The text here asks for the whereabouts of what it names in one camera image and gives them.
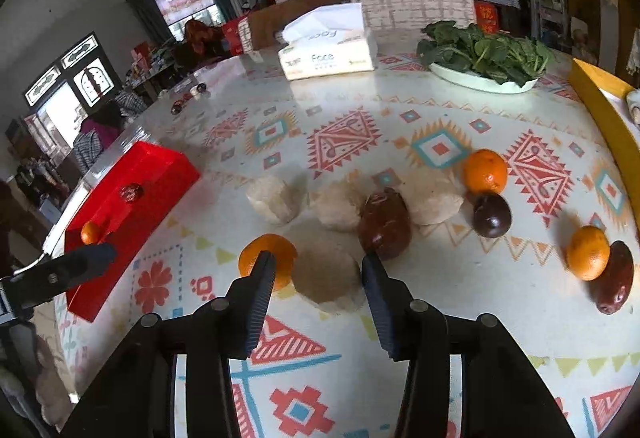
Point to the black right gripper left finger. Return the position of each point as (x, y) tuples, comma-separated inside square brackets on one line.
[(226, 328)]

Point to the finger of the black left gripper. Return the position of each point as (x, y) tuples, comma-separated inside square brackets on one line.
[(39, 283)]

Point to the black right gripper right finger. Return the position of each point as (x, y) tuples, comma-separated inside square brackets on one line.
[(411, 330)]

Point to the small orange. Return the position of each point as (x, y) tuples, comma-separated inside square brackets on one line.
[(92, 233)]

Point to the large red jujube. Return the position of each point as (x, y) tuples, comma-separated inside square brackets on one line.
[(385, 226)]

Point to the dark purple round fruit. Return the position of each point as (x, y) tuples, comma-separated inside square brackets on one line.
[(492, 217)]

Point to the red jujube date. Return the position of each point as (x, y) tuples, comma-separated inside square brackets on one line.
[(613, 286), (131, 192)]

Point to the small dark fruits cluster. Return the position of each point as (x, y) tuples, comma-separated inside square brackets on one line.
[(196, 92)]

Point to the plaid jacket on chair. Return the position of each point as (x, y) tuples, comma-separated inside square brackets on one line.
[(102, 127)]

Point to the red rectangular tray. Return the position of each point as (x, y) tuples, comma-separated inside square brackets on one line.
[(165, 176)]

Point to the white plate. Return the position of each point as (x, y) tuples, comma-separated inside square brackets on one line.
[(478, 83)]

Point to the green spinach leaves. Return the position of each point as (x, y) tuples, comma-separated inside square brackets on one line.
[(498, 57)]

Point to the red gift box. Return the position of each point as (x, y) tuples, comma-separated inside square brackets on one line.
[(237, 35)]

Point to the gold box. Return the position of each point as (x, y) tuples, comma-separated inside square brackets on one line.
[(595, 86)]

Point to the white tissue box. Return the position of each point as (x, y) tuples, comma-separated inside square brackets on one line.
[(327, 41)]

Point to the brown wooden chair back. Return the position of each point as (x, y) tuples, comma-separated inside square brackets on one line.
[(259, 29)]

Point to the white patterned chair back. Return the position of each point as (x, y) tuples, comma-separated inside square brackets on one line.
[(386, 15)]

